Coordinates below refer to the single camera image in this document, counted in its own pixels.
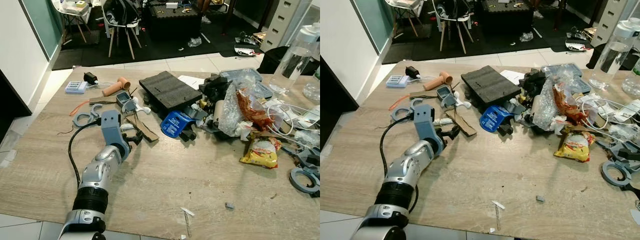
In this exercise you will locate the black foam pad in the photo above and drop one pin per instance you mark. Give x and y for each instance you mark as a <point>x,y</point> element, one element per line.
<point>491,84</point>
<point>170,90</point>

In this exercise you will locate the thin brown cardboard strip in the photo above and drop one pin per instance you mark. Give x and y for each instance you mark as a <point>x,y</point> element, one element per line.
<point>102,100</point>
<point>423,94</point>

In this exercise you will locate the white plastic part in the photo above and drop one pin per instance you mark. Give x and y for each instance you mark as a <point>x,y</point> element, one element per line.
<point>462,100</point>
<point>142,106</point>

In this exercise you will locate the red-brown wrapper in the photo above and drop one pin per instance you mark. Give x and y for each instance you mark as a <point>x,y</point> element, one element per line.
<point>567,107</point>
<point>252,115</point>

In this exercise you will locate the black white floor object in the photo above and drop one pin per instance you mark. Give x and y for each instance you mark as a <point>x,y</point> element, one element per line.
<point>577,45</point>
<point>247,50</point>

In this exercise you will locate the wide brown cardboard strip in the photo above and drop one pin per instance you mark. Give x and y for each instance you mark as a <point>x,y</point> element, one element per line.
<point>145,131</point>
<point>464,125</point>

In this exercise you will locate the clear crumpled plastic bag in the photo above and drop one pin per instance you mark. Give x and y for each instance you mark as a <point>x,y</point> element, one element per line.
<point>230,112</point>
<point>544,107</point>

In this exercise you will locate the black crate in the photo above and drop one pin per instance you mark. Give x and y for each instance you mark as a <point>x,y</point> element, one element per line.
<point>172,22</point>
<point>506,17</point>

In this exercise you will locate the black floor mat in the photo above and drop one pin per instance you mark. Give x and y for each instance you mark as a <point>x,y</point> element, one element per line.
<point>165,50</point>

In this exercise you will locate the white box blue print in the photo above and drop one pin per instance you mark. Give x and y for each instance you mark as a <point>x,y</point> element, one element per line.
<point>76,87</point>
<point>397,81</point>

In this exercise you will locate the small grey-blue box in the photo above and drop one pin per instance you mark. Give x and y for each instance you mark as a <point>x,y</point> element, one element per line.
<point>124,99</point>
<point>444,93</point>

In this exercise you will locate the small clear plastic bottle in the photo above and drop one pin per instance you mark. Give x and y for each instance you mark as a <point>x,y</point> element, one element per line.
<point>632,80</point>
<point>313,87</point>

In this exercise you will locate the black device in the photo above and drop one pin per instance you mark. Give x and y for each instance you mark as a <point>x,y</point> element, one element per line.
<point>214,90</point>
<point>532,82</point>

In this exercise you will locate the white chair wooden legs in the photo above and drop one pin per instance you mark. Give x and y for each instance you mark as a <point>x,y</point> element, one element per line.
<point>452,15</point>
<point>120,17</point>

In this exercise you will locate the black power adapter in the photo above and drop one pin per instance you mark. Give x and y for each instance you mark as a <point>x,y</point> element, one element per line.
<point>412,72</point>
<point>90,77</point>

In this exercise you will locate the small white scrap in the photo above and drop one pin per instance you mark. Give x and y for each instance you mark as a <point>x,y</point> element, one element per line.
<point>187,211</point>
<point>498,204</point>

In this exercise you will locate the tan cylinder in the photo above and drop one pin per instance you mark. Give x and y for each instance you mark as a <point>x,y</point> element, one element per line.
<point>116,87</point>
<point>437,81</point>

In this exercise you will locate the teal glass panel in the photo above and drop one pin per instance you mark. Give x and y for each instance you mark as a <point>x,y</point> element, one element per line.
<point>375,20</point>
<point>42,22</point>

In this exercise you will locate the orange strip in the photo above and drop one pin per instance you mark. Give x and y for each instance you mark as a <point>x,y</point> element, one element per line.
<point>398,102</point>
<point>79,107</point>

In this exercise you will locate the white paper sheet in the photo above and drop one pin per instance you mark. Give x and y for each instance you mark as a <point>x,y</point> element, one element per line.
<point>511,76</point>
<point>192,81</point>

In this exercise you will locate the white drawer cabinet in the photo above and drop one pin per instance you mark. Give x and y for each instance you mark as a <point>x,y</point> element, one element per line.
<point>611,20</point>
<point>282,25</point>

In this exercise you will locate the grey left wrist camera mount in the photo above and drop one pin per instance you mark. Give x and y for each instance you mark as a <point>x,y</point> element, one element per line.
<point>425,122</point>
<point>112,127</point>

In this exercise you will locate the thin clear stick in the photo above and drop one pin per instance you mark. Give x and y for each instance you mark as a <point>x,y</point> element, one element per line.
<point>498,219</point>
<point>187,225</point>

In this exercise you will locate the small grey scrap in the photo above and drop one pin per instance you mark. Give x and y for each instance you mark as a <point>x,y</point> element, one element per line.
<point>230,205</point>
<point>540,198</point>

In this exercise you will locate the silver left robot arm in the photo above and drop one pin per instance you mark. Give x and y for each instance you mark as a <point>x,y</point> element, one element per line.
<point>100,172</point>
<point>407,167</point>

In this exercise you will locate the black bin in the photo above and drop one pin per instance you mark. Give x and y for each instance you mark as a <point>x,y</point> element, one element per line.
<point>272,60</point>
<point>597,55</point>

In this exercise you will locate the person legs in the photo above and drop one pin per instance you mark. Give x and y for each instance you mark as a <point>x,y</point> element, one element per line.
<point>537,9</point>
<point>202,12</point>

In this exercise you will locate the tall clear bottle white cap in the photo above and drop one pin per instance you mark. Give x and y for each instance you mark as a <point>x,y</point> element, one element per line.
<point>612,52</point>
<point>295,60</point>

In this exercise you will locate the yellow snack bag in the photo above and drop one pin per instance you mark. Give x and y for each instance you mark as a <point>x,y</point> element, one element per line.
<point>575,146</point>
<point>261,152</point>

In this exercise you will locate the clear plastic floor bag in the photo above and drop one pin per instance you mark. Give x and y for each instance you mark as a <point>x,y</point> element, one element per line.
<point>526,36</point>
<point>195,42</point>

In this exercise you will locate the grey plastic tray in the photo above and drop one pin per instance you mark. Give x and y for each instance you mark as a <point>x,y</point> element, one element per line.
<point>235,75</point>
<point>557,69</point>

